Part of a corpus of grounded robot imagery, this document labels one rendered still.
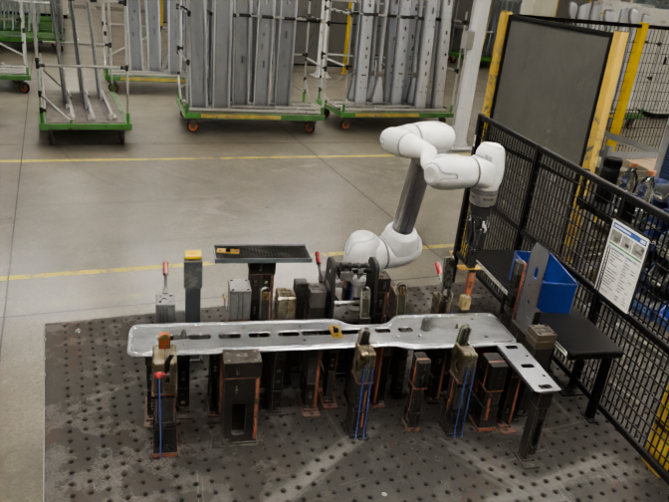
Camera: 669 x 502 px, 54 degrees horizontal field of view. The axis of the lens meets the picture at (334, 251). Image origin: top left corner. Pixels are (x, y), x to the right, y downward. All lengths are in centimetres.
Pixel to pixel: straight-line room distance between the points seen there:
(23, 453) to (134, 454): 125
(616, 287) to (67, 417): 200
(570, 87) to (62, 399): 354
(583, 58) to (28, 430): 382
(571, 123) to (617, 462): 259
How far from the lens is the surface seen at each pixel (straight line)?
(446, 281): 257
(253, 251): 254
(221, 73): 903
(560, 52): 476
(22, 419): 368
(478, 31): 921
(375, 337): 236
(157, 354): 210
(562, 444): 259
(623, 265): 258
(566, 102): 467
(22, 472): 338
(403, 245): 303
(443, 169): 212
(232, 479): 219
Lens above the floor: 220
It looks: 24 degrees down
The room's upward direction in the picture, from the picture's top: 6 degrees clockwise
